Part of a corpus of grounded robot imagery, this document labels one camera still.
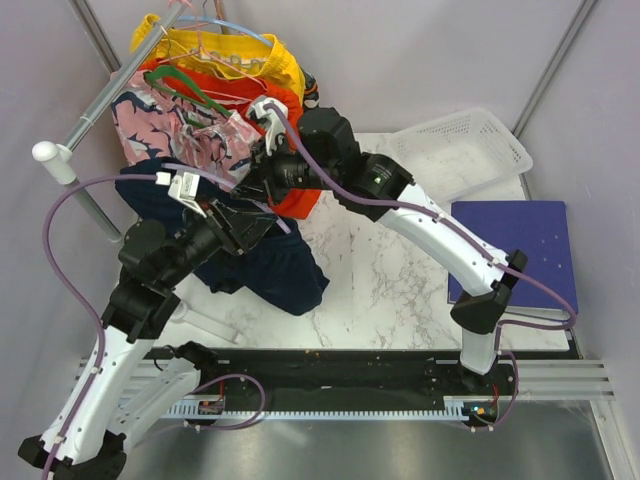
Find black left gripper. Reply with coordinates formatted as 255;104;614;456
161;192;280;287

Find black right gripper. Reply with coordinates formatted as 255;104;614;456
233;133;338;209

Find navy blue shorts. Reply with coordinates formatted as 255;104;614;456
115;158;329;316

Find translucent lilac hanger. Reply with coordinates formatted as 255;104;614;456
162;163;291;235

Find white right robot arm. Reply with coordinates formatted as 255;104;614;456
219;101;527;394

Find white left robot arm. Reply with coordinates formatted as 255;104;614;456
18;201;251;479

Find orange shorts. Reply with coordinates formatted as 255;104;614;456
163;60;320;220

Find pink shark print shorts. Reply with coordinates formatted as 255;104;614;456
110;72;261;184

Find yellow shorts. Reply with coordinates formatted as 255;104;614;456
147;27;303;81

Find green hanger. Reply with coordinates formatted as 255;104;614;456
143;64;236;129

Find light blue hanger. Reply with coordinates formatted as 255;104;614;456
177;15;273;47

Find black orange patterned garment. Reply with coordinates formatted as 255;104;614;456
301;69;320;111

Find white plastic basket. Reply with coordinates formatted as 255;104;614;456
387;108;533;204

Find silver clothes rack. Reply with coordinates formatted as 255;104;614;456
32;1;242;346

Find blue binder folder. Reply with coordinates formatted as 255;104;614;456
451;200;579;322

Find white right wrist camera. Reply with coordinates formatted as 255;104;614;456
247;95;288;156

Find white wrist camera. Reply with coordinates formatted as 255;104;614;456
155;172;207;218
247;95;288;156

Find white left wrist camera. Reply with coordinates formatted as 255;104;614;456
155;172;207;218

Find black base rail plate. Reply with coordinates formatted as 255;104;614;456
173;342;589;410

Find pink wire hanger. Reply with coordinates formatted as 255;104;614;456
177;1;252;78

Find light blue cable duct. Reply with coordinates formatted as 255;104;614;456
161;397;492;422

